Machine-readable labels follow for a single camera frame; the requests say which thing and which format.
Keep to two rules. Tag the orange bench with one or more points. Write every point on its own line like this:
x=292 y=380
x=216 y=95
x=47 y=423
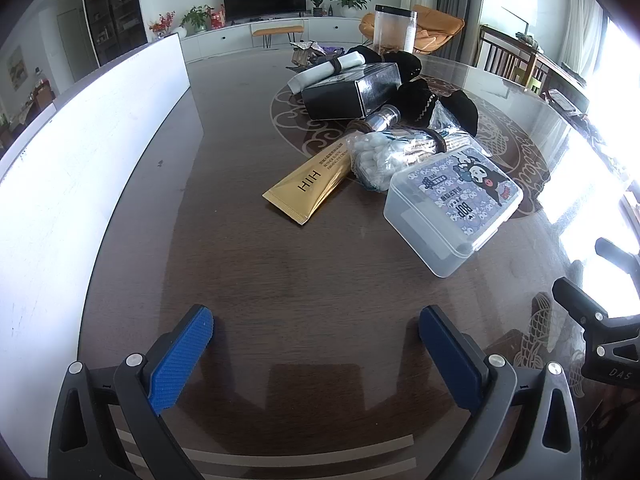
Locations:
x=277 y=30

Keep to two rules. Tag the dark glass bookcase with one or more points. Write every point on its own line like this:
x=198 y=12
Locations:
x=112 y=10

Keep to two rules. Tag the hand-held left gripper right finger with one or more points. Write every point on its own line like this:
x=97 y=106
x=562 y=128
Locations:
x=450 y=355

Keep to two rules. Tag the black cloth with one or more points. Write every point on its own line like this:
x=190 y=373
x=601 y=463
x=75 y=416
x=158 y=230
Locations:
x=462 y=110
x=405 y=62
x=417 y=102

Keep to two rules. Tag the glass bottle with silver cap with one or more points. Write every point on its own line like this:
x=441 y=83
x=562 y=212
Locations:
x=382 y=117

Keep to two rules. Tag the glossy black box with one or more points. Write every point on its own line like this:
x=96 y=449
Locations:
x=345 y=92

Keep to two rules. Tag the grey curtain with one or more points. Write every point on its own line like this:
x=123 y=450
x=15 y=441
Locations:
x=457 y=5

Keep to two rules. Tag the bag of cotton swabs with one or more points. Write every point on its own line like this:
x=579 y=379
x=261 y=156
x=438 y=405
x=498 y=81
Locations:
x=385 y=160

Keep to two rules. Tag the patterned foil packet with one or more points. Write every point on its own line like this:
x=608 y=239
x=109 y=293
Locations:
x=305 y=52

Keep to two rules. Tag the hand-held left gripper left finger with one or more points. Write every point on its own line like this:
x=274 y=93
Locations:
x=180 y=355

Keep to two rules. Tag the white rolled cloth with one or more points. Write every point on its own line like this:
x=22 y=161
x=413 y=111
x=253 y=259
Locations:
x=347 y=62

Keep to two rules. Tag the red gift decoration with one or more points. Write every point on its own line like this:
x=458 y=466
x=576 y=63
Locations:
x=217 y=17

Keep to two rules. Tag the white sheer curtain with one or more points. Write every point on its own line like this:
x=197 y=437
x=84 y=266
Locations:
x=580 y=30

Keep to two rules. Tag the gold cream tube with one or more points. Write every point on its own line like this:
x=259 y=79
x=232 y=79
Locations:
x=312 y=185

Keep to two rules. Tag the clear jar with black lid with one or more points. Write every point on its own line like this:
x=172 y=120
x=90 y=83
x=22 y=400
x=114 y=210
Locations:
x=395 y=30

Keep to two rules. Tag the white board panel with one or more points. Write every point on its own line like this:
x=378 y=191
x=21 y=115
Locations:
x=75 y=185

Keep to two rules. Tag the wooden chair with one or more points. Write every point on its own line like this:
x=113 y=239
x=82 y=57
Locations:
x=500 y=57

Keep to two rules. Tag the red flowers in white vase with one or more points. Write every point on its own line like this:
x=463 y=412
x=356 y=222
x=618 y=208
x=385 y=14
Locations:
x=162 y=24

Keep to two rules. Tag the white TV cabinet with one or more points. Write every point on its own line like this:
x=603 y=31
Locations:
x=225 y=40

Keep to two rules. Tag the clear striped plastic bag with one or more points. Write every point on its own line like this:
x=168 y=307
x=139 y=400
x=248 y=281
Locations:
x=447 y=122

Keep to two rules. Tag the large plant in white pot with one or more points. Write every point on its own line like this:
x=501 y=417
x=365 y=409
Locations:
x=350 y=0

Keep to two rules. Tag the bushy green potted plant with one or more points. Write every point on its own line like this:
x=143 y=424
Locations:
x=196 y=17

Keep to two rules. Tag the wooden sideboard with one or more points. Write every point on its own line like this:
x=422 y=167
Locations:
x=565 y=85

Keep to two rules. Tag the orange lounge chair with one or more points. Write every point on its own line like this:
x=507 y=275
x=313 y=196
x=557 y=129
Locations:
x=440 y=25

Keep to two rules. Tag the small dark-potted plant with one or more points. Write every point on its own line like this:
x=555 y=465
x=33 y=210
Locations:
x=316 y=5

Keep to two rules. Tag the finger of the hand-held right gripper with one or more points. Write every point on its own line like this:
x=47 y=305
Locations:
x=580 y=300
x=617 y=252

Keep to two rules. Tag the clear cartoon-print plastic box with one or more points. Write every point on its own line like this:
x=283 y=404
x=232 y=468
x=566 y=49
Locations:
x=450 y=210

